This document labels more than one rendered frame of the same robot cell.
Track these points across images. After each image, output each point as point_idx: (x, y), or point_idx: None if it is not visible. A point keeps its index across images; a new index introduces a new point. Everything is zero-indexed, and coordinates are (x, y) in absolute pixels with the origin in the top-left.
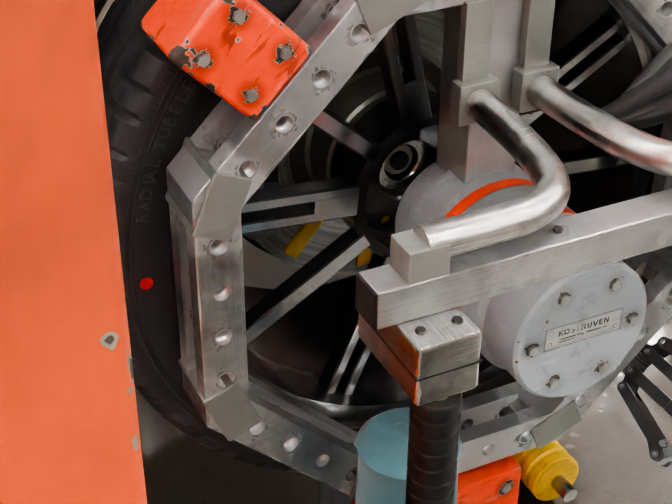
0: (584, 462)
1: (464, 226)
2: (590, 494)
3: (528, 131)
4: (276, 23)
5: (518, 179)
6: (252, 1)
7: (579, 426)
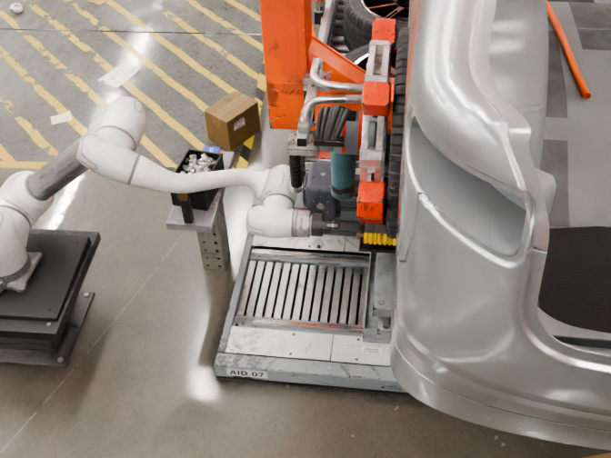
0: (483, 435)
1: (313, 63)
2: (462, 424)
3: (338, 83)
4: (372, 33)
5: (362, 118)
6: (373, 24)
7: (507, 450)
